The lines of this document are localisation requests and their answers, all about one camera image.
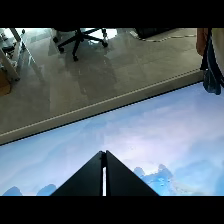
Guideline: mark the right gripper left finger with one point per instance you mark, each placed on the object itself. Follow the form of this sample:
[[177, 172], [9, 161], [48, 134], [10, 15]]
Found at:
[[87, 180]]

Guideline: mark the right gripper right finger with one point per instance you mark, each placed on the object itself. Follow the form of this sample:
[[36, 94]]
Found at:
[[123, 180]]

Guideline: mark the white metal rack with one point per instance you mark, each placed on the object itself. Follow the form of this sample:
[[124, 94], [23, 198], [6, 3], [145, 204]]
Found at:
[[12, 63]]

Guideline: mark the black office chair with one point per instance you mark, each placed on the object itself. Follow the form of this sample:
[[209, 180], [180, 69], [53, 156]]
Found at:
[[78, 37]]

